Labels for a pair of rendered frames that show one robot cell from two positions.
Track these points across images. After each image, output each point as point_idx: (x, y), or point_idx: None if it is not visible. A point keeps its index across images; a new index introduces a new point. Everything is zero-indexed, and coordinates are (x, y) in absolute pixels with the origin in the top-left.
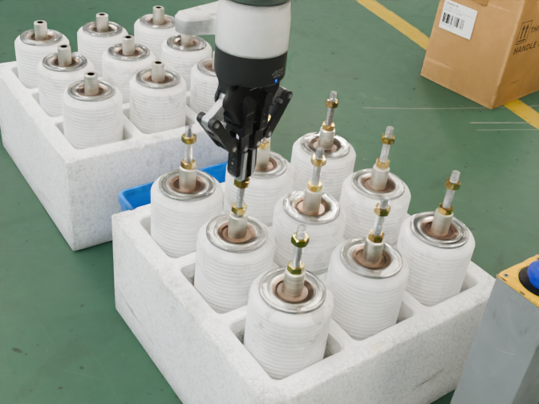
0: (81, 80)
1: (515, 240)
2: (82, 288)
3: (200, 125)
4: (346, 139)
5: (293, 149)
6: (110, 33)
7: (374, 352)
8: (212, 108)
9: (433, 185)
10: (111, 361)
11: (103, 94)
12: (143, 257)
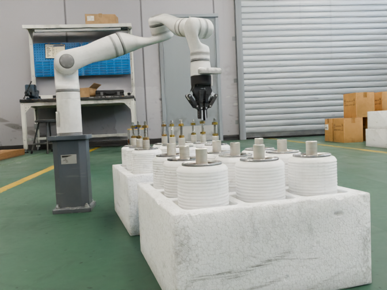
0: (266, 148)
1: (13, 234)
2: None
3: (216, 98)
4: (11, 285)
5: (160, 151)
6: (251, 157)
7: None
8: (213, 92)
9: (5, 254)
10: None
11: (251, 148)
12: None
